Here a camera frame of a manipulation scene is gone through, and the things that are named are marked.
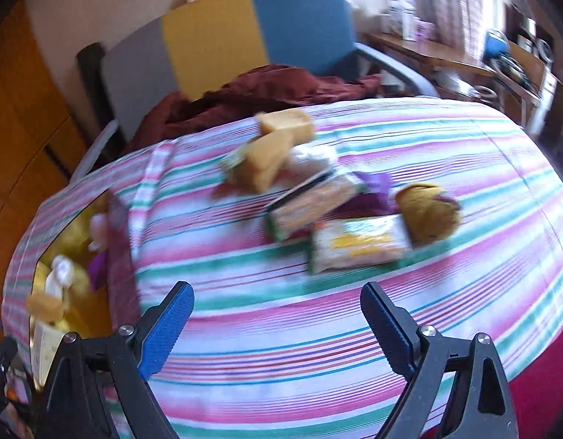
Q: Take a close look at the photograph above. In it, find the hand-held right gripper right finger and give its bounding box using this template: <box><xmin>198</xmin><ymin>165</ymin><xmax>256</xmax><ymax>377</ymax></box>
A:
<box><xmin>360</xmin><ymin>282</ymin><xmax>520</xmax><ymax>439</ymax></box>

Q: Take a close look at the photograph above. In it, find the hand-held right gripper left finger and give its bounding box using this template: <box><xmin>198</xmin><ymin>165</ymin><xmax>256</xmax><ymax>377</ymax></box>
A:
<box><xmin>35</xmin><ymin>281</ymin><xmax>195</xmax><ymax>439</ymax></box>

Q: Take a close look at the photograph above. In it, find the gold square tin box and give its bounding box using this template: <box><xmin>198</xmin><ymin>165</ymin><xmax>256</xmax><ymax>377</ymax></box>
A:
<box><xmin>28</xmin><ymin>190</ymin><xmax>141</xmax><ymax>389</ymax></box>

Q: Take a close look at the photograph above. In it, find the yellow white snack packet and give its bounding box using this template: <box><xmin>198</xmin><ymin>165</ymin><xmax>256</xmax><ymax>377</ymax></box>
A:
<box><xmin>308</xmin><ymin>214</ymin><xmax>413</xmax><ymax>276</ymax></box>

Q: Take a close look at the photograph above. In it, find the purple packet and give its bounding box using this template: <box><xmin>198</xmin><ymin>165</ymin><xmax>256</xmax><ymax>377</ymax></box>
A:
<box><xmin>88</xmin><ymin>251</ymin><xmax>109</xmax><ymax>290</ymax></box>

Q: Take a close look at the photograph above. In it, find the small white box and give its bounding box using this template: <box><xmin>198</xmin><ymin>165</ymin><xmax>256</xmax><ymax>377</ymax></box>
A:
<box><xmin>31</xmin><ymin>321</ymin><xmax>64</xmax><ymax>386</ymax></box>

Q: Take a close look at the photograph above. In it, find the yellow pouch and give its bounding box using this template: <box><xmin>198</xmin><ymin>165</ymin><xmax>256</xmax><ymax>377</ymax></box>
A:
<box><xmin>395</xmin><ymin>183</ymin><xmax>463</xmax><ymax>244</ymax></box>

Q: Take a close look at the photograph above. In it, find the purple wrapper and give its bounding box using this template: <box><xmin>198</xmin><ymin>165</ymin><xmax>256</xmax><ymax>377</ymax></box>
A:
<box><xmin>354</xmin><ymin>170</ymin><xmax>393</xmax><ymax>212</ymax></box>

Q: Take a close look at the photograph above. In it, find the green orange snack packet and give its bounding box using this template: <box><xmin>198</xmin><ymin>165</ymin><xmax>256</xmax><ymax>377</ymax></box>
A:
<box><xmin>264</xmin><ymin>171</ymin><xmax>370</xmax><ymax>241</ymax></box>

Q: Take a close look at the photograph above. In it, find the clear plastic packet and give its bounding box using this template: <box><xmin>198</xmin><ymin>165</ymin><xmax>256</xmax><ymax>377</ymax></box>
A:
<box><xmin>286</xmin><ymin>143</ymin><xmax>340</xmax><ymax>180</ymax></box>

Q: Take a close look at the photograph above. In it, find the yellow sponge wedge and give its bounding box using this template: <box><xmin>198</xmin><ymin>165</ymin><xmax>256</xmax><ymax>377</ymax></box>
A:
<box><xmin>235</xmin><ymin>129</ymin><xmax>294</xmax><ymax>194</ymax></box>

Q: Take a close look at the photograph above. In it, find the striped tablecloth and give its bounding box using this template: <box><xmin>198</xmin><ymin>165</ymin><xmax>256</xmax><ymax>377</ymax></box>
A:
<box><xmin>3</xmin><ymin>96</ymin><xmax>563</xmax><ymax>439</ymax></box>

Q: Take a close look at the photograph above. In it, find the red garment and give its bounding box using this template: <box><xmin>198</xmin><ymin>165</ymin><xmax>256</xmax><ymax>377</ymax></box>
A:
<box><xmin>428</xmin><ymin>336</ymin><xmax>563</xmax><ymax>439</ymax></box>

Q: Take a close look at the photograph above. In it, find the wooden wardrobe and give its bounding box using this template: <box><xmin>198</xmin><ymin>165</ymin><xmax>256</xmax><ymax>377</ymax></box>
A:
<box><xmin>0</xmin><ymin>0</ymin><xmax>89</xmax><ymax>294</ymax></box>

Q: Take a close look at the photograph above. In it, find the maroon cloth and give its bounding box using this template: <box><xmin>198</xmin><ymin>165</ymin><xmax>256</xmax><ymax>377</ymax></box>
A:
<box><xmin>126</xmin><ymin>65</ymin><xmax>383</xmax><ymax>157</ymax></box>

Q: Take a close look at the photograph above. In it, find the wooden side table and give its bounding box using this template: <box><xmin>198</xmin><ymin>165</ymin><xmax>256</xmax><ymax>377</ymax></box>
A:
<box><xmin>363</xmin><ymin>32</ymin><xmax>498</xmax><ymax>79</ymax></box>

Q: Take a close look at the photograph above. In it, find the cluttered wooden desk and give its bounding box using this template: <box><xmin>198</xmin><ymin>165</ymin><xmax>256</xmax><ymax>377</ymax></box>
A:
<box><xmin>492</xmin><ymin>39</ymin><xmax>562</xmax><ymax>134</ymax></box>

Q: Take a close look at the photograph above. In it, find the grey yellow blue armchair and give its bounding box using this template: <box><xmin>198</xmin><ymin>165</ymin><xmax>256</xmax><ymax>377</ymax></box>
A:
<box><xmin>71</xmin><ymin>0</ymin><xmax>440</xmax><ymax>179</ymax></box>

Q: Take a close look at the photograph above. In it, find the white carton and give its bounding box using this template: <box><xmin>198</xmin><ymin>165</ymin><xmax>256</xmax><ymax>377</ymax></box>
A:
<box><xmin>386</xmin><ymin>0</ymin><xmax>419</xmax><ymax>40</ymax></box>

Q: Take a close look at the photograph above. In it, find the patterned curtain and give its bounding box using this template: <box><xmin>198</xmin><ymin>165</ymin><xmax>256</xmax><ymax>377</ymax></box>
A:
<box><xmin>423</xmin><ymin>0</ymin><xmax>493</xmax><ymax>52</ymax></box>

